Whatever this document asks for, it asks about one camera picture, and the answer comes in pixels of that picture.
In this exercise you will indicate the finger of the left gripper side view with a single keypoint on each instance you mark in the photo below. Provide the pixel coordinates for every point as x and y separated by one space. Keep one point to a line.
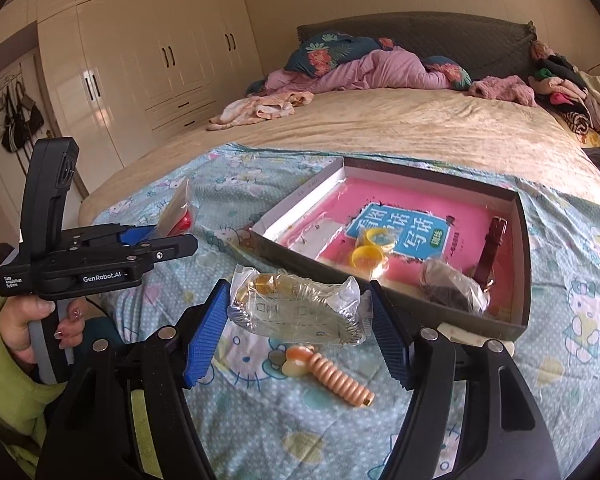
144 247

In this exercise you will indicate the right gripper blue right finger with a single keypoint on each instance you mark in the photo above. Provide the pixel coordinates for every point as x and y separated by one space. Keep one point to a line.
393 341

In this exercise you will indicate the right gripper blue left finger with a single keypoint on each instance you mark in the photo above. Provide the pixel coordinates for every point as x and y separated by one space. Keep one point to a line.
203 338

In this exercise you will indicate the red item clear packet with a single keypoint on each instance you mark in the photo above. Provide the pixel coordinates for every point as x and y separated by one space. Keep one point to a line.
181 212

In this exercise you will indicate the bag of dark beads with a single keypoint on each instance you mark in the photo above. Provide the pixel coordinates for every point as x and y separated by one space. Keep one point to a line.
453 289

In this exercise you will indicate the silver hair comb packet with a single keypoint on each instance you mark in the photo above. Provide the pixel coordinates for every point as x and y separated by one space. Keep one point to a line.
288 308

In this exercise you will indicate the yellow rings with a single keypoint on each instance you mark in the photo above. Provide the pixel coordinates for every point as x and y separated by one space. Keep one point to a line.
370 249

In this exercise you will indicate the silver earring card bag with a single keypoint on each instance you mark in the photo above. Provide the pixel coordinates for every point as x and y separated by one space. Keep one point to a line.
315 236

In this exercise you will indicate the cream hair clip card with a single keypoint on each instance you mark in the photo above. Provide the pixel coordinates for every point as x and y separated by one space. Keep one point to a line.
460 336

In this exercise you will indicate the green sleeve forearm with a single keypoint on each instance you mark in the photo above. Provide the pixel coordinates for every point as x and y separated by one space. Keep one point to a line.
22 405

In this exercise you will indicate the left hand painted nails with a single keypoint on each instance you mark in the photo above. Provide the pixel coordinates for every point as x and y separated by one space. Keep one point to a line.
21 317

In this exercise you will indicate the Hello Kitty blue blanket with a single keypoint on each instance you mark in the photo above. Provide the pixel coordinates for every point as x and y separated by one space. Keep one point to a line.
257 423

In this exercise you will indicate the shallow black cardboard box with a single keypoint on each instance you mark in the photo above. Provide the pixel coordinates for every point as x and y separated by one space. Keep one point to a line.
508 313

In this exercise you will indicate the pink book in box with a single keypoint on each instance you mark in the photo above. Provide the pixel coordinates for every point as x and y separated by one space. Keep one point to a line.
409 224

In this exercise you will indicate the peach clothes on bed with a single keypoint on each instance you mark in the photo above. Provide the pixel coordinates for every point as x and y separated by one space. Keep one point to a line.
255 109

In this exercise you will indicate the cream wardrobe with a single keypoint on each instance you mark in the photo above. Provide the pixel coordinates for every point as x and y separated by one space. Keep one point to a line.
124 76

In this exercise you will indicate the beige bed cover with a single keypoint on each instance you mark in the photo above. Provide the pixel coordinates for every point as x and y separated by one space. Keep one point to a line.
443 125

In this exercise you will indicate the floral dark pillow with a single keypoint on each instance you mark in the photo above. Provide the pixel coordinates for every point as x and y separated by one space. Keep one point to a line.
324 52

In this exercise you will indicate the pink purple quilt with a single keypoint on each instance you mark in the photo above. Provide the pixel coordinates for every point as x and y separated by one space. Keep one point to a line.
396 69

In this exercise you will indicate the pink fuzzy garment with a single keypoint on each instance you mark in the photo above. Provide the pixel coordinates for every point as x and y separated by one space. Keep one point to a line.
509 89

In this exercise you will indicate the dark green headboard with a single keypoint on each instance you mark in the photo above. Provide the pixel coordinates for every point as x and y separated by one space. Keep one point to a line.
483 46

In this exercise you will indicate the pile of clothes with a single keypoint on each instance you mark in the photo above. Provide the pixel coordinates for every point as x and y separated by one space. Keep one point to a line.
567 92

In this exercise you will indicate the hanging bags on wall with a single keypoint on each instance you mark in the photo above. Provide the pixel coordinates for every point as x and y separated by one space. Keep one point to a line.
21 120

